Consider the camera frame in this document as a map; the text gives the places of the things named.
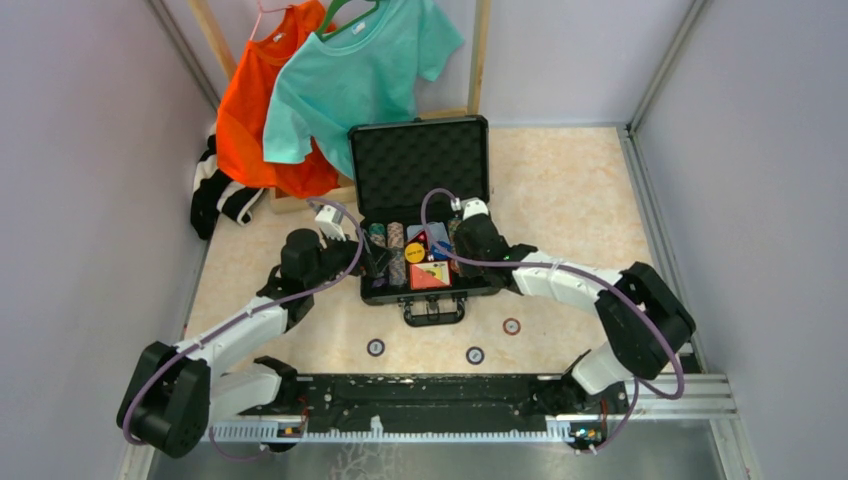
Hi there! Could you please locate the green multicolour chip row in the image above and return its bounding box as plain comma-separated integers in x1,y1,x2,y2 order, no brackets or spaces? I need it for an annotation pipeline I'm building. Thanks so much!
447,218,461,244

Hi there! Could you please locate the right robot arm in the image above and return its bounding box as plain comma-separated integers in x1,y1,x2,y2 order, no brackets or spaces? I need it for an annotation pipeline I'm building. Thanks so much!
455,214,696,412

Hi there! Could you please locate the teal t-shirt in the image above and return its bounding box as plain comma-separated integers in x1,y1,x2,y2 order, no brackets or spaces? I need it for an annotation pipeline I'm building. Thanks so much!
262,1,464,177

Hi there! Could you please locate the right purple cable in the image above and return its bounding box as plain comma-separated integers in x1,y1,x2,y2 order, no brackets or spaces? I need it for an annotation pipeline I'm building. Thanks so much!
420,188,686,456

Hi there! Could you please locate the purple chip on table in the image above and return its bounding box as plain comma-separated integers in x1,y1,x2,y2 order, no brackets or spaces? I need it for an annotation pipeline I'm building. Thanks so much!
367,338,385,357
465,346,485,365

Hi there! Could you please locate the purple chip on table left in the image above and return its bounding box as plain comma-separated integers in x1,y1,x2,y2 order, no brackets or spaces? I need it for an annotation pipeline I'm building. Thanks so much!
367,338,385,357

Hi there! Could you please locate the green blue chip row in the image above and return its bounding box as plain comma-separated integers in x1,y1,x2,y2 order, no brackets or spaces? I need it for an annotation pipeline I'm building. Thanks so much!
368,223,387,248

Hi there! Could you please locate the red playing card box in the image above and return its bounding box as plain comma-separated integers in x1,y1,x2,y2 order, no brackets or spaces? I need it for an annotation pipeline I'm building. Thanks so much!
409,261,452,290

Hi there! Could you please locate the black poker set case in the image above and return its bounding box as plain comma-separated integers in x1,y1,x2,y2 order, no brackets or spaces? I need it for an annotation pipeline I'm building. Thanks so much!
347,115,499,327

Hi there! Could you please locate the red white chip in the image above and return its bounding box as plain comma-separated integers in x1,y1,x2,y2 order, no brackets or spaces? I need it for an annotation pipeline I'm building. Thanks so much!
502,318,522,336

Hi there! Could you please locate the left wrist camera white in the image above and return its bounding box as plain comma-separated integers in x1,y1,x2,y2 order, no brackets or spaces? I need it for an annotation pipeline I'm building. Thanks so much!
315,204,348,242

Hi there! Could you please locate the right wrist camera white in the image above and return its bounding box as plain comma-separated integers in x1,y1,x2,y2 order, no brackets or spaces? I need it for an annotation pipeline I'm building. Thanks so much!
460,198,490,221

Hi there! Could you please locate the purple cable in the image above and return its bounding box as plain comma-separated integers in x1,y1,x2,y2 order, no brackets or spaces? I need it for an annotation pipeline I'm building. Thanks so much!
121,196,367,464
420,188,686,456

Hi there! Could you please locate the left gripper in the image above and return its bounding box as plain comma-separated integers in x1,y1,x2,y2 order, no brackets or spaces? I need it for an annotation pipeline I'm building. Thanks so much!
306,225,397,291

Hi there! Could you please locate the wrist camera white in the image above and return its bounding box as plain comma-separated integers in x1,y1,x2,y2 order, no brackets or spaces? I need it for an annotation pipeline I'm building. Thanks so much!
460,198,490,221
315,204,348,242

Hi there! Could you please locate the orange t-shirt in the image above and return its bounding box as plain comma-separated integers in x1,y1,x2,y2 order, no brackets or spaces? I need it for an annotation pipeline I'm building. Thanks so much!
216,1,339,198

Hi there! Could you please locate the tan blue chip row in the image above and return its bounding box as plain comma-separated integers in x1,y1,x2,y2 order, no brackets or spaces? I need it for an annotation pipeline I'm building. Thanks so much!
387,222,406,286

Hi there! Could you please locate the blue round button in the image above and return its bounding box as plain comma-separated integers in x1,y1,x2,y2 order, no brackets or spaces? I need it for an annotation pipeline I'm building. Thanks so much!
430,241,452,261

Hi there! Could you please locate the wooden clothes rack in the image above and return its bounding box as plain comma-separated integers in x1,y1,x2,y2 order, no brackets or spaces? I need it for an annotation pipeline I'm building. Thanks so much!
187,0,491,214

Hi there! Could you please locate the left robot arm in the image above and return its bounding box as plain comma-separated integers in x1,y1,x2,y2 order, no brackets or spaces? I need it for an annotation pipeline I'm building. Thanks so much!
116,229,390,458

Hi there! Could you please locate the yellow round button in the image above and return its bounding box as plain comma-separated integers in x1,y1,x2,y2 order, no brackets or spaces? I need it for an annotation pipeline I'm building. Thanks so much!
404,241,428,264

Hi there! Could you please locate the blue backed card deck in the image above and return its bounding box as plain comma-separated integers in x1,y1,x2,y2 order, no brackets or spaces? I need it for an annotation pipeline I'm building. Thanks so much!
406,222,450,246

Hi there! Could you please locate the black white striped garment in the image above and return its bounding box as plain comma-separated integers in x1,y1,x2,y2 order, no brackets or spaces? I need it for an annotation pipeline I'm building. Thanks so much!
190,123,265,241

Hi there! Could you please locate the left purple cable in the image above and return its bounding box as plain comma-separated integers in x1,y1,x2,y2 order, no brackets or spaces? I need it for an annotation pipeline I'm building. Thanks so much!
121,196,367,464

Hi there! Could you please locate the purple chip on table right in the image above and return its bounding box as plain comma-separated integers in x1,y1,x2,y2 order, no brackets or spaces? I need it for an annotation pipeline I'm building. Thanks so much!
465,346,485,365

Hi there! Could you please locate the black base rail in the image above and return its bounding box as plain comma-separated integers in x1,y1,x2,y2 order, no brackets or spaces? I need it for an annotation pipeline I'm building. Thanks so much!
245,374,629,434

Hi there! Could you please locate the red black triangle marker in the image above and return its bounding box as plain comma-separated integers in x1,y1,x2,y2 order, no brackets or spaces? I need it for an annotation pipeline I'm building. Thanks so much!
408,228,428,246

